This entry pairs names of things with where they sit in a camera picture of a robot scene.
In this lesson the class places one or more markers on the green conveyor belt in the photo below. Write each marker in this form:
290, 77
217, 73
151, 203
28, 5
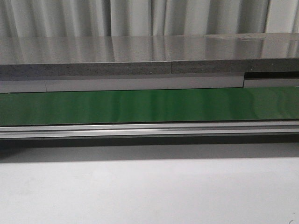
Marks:
143, 106

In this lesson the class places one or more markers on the grey stone counter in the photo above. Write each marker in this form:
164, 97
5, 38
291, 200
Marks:
52, 64

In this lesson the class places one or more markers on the white pleated curtain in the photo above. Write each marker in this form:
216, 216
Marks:
55, 18

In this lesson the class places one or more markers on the aluminium conveyor frame rail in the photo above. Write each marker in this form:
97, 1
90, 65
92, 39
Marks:
155, 129

